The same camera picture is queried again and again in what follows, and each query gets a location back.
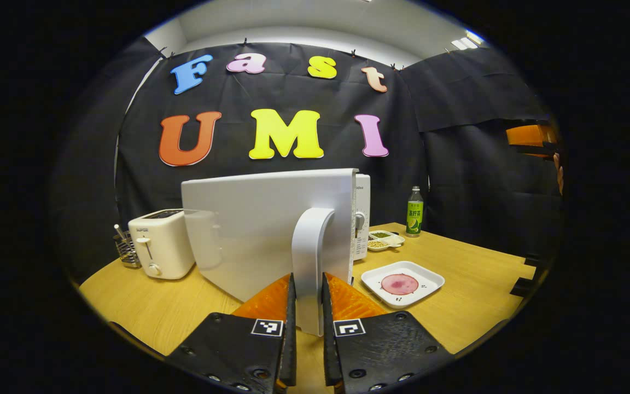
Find white divided dish of beans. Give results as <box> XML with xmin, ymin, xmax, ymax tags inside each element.
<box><xmin>367</xmin><ymin>230</ymin><xmax>405</xmax><ymax>252</ymax></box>

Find white microwave oven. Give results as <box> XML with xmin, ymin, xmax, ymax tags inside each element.
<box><xmin>181</xmin><ymin>168</ymin><xmax>371</xmax><ymax>337</ymax></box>

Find green tea bottle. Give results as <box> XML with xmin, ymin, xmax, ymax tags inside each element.
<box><xmin>406</xmin><ymin>186</ymin><xmax>424</xmax><ymax>237</ymax></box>

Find small ceiling light panel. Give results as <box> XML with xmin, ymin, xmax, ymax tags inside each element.
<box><xmin>451</xmin><ymin>30</ymin><xmax>486</xmax><ymax>51</ymax></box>

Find black backdrop cloth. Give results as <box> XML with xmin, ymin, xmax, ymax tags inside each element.
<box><xmin>55</xmin><ymin>36</ymin><xmax>564</xmax><ymax>285</ymax></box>

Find white toaster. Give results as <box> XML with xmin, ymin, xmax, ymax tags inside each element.
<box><xmin>128</xmin><ymin>208</ymin><xmax>196</xmax><ymax>281</ymax></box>

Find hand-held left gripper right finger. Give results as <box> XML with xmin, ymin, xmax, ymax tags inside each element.
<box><xmin>322</xmin><ymin>272</ymin><xmax>455</xmax><ymax>394</ymax></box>

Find wire utensil holder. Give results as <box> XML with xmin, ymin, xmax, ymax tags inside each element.
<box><xmin>113</xmin><ymin>233</ymin><xmax>142</xmax><ymax>269</ymax></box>

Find white square plate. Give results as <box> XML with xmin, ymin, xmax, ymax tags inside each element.
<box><xmin>360</xmin><ymin>261</ymin><xmax>446</xmax><ymax>309</ymax></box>

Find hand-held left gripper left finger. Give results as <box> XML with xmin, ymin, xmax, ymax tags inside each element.
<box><xmin>166</xmin><ymin>273</ymin><xmax>298</xmax><ymax>394</ymax></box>

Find pink meat slice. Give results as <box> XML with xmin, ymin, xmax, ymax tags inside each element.
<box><xmin>381</xmin><ymin>274</ymin><xmax>419</xmax><ymax>296</ymax></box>

